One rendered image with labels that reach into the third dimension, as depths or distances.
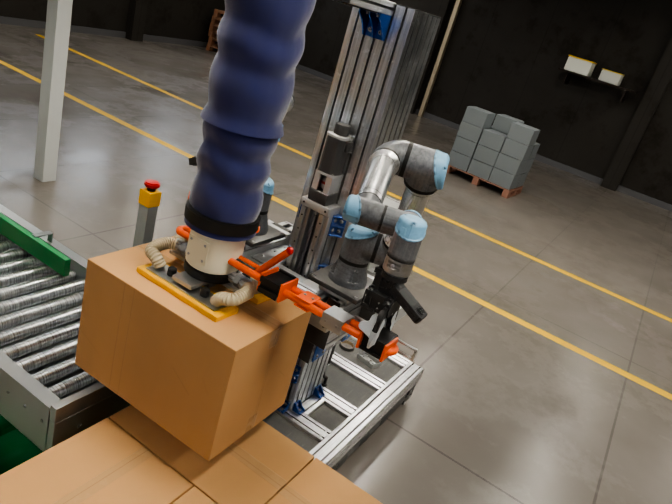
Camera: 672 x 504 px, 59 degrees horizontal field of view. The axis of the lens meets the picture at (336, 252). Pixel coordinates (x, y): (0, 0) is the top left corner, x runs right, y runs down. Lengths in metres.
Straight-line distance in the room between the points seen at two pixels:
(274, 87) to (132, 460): 1.22
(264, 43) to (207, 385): 0.94
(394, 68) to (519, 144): 6.91
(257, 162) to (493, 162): 7.66
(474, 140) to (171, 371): 7.87
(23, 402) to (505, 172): 7.83
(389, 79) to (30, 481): 1.73
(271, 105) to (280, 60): 0.12
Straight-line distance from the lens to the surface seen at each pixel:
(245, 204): 1.72
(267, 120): 1.65
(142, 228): 2.83
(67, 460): 2.05
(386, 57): 2.27
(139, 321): 1.88
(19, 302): 2.74
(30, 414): 2.25
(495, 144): 9.19
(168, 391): 1.89
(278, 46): 1.61
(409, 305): 1.53
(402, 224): 1.47
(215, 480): 2.04
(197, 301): 1.79
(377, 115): 2.28
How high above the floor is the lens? 2.00
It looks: 23 degrees down
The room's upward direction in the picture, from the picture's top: 17 degrees clockwise
